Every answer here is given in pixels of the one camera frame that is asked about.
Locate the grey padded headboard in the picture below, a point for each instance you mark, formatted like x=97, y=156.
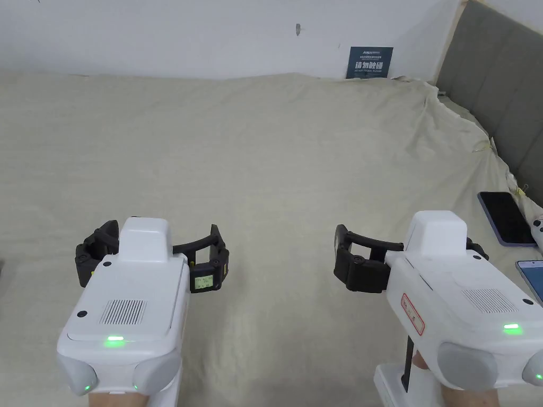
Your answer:
x=500, y=85

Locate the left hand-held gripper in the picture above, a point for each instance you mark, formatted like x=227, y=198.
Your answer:
x=135, y=296

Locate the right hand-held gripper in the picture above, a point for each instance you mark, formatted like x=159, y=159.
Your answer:
x=458, y=305

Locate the dark blue sign card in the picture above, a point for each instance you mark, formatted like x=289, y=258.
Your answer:
x=369, y=63

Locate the person's left hand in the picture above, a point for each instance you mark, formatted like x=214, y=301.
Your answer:
x=116, y=400

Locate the black phone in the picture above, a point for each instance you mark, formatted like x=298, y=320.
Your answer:
x=507, y=218

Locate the white hand controller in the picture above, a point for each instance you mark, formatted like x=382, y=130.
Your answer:
x=538, y=233

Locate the person's right hand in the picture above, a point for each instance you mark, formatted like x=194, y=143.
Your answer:
x=471, y=398

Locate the bed with beige sheet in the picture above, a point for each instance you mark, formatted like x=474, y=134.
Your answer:
x=254, y=169

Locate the light blue phone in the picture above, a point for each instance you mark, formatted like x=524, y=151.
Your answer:
x=532, y=277

